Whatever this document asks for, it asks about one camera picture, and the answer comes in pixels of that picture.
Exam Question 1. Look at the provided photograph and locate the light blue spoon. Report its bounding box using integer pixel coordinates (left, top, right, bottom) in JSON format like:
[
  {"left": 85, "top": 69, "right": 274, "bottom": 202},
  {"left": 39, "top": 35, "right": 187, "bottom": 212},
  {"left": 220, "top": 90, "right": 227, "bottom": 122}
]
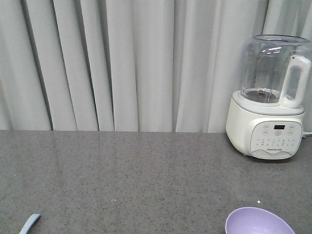
[{"left": 19, "top": 214, "right": 41, "bottom": 234}]

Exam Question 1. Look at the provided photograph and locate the purple bowl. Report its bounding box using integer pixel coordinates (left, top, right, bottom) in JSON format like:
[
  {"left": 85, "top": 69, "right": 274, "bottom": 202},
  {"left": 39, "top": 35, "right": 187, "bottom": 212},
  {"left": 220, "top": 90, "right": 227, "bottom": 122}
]
[{"left": 225, "top": 207, "right": 294, "bottom": 234}]

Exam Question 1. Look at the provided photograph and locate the white blender with clear jar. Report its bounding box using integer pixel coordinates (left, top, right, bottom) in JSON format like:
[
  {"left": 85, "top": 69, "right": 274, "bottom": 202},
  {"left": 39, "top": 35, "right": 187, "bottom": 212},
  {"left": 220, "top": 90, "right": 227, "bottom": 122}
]
[{"left": 226, "top": 35, "right": 312, "bottom": 160}]

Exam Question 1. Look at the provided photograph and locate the white pleated curtain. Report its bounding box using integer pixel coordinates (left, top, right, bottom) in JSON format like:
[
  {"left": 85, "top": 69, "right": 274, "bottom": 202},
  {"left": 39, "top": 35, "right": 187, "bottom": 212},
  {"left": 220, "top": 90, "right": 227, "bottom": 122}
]
[{"left": 0, "top": 0, "right": 312, "bottom": 133}]

